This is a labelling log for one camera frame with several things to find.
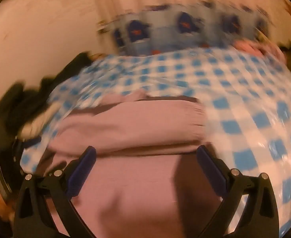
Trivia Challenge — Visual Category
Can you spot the blue checkered bed cover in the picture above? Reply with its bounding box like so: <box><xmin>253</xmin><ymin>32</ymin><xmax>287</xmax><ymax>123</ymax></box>
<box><xmin>19</xmin><ymin>48</ymin><xmax>291</xmax><ymax>238</ymax></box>

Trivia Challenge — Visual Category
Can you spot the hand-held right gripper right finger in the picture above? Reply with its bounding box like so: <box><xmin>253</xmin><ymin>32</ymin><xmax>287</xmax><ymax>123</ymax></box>
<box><xmin>196</xmin><ymin>145</ymin><xmax>280</xmax><ymax>238</ymax></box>

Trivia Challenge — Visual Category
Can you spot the pink clothes pile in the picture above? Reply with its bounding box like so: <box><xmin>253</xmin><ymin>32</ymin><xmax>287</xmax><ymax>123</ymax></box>
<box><xmin>232</xmin><ymin>38</ymin><xmax>287</xmax><ymax>60</ymax></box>

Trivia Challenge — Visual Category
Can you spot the large black jacket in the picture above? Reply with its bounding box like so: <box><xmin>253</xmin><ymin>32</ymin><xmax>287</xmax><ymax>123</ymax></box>
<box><xmin>0</xmin><ymin>79</ymin><xmax>60</xmax><ymax>139</ymax></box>

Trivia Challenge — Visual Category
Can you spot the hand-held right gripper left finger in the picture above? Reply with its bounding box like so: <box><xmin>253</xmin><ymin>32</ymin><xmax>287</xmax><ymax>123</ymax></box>
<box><xmin>13</xmin><ymin>146</ymin><xmax>97</xmax><ymax>238</ymax></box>

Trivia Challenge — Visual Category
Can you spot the pink and grey jacket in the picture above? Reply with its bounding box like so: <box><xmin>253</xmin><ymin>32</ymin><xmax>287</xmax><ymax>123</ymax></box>
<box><xmin>40</xmin><ymin>90</ymin><xmax>232</xmax><ymax>238</ymax></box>

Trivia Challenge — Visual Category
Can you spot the whale print curtain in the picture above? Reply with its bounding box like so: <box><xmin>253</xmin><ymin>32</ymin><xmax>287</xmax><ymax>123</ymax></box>
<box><xmin>96</xmin><ymin>2</ymin><xmax>270</xmax><ymax>55</ymax></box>

